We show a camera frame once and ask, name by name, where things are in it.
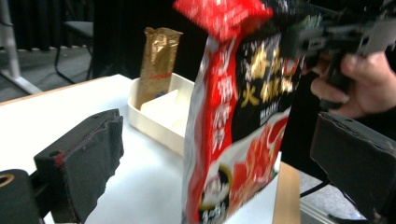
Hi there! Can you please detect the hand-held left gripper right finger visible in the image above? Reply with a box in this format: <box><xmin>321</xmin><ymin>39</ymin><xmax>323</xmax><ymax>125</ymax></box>
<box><xmin>310</xmin><ymin>111</ymin><xmax>396</xmax><ymax>224</ymax></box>

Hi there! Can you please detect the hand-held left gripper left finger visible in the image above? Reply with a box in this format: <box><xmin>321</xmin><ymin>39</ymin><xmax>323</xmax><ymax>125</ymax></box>
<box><xmin>33</xmin><ymin>107</ymin><xmax>125</xmax><ymax>224</ymax></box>

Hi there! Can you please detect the white divided lunch box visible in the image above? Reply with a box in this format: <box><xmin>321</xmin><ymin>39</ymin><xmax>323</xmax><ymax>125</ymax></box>
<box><xmin>126</xmin><ymin>72</ymin><xmax>196</xmax><ymax>157</ymax></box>

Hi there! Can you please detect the red and black food packet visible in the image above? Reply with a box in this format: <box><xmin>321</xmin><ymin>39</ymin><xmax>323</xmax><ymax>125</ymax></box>
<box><xmin>172</xmin><ymin>0</ymin><xmax>304</xmax><ymax>224</ymax></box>

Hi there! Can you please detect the gold foil packet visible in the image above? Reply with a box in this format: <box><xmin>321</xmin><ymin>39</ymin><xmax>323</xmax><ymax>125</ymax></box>
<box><xmin>134</xmin><ymin>26</ymin><xmax>184</xmax><ymax>110</ymax></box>

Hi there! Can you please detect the white table mat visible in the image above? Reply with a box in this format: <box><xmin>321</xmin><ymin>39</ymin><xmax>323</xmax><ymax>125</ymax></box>
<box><xmin>0</xmin><ymin>74</ymin><xmax>283</xmax><ymax>224</ymax></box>

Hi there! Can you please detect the wooden table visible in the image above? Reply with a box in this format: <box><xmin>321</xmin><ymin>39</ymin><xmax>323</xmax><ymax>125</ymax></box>
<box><xmin>0</xmin><ymin>76</ymin><xmax>302</xmax><ymax>224</ymax></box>

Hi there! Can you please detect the black curtain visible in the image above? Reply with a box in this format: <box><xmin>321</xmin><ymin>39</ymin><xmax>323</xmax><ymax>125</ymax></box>
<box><xmin>92</xmin><ymin>0</ymin><xmax>208</xmax><ymax>82</ymax></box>
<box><xmin>7</xmin><ymin>0</ymin><xmax>94</xmax><ymax>52</ymax></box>

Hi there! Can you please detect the black chair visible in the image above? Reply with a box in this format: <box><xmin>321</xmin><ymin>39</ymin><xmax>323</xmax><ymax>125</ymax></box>
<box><xmin>54</xmin><ymin>20</ymin><xmax>94</xmax><ymax>85</ymax></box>

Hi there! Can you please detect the black cable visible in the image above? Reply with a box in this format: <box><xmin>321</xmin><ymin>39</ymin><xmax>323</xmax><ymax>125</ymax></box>
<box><xmin>300</xmin><ymin>180</ymin><xmax>332</xmax><ymax>199</ymax></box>

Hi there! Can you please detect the white metal desk frame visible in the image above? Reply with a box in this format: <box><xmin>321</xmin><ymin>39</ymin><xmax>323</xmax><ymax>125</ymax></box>
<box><xmin>0</xmin><ymin>0</ymin><xmax>43</xmax><ymax>96</ymax></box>

